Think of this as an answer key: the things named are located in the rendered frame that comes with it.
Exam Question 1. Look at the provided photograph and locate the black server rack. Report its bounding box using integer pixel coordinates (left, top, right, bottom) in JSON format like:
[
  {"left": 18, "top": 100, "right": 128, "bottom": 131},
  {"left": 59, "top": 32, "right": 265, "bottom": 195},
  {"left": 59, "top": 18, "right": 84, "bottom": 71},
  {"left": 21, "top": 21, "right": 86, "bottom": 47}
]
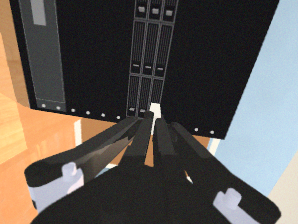
[{"left": 9, "top": 0, "right": 280, "bottom": 140}]

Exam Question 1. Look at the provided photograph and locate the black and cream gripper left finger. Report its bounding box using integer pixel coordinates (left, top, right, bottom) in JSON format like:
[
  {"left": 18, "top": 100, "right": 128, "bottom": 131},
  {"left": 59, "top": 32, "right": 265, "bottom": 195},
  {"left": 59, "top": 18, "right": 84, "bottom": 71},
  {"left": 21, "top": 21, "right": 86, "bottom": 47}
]
[{"left": 24, "top": 103, "right": 156, "bottom": 224}]

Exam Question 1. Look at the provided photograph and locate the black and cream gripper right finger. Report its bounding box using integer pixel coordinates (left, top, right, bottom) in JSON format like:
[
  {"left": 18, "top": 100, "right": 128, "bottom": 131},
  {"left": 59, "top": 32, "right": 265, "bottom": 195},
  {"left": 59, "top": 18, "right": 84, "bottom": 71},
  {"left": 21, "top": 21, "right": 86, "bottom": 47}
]
[{"left": 152, "top": 104, "right": 282, "bottom": 224}]

